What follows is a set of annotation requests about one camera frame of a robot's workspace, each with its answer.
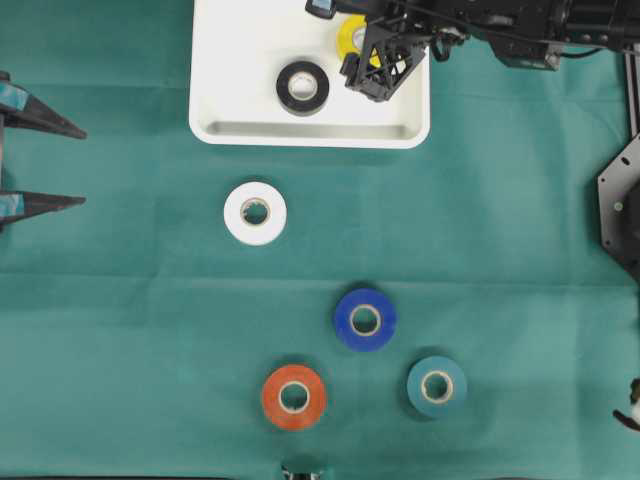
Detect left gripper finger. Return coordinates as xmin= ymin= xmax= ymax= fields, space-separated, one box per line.
xmin=1 ymin=82 xmax=87 ymax=140
xmin=1 ymin=191 xmax=86 ymax=225

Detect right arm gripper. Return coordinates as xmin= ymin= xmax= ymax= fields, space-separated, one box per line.
xmin=305 ymin=0 xmax=495 ymax=102

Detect yellow tape roll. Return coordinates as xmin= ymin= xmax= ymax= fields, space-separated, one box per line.
xmin=336 ymin=15 xmax=367 ymax=61

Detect black tape roll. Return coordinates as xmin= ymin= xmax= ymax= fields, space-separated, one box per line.
xmin=276 ymin=61 xmax=330 ymax=116

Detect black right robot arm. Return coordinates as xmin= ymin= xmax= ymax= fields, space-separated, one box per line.
xmin=305 ymin=0 xmax=639 ymax=102

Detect white tape roll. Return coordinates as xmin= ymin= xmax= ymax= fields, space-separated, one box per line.
xmin=224 ymin=182 xmax=287 ymax=246

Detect blue tape roll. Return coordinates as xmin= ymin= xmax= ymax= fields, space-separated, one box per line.
xmin=333 ymin=288 xmax=397 ymax=352

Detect orange tape roll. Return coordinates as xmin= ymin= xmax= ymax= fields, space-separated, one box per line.
xmin=261 ymin=364 xmax=327 ymax=432

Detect teal tape roll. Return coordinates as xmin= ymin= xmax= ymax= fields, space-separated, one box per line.
xmin=406 ymin=356 xmax=468 ymax=419

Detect white plastic tray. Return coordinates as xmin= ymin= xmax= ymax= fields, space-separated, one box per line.
xmin=189 ymin=1 xmax=431 ymax=149

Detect green table cloth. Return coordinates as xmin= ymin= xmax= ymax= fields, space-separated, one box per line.
xmin=1 ymin=1 xmax=639 ymax=479

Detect black mounting rail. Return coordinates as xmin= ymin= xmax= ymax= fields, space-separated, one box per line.
xmin=624 ymin=44 xmax=639 ymax=139

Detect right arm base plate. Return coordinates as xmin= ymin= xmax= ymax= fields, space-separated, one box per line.
xmin=597 ymin=135 xmax=639 ymax=283

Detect low camera top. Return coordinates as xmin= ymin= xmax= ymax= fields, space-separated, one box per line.
xmin=281 ymin=464 xmax=324 ymax=480

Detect black white cable clip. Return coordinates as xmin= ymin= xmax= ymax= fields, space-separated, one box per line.
xmin=612 ymin=377 xmax=640 ymax=432

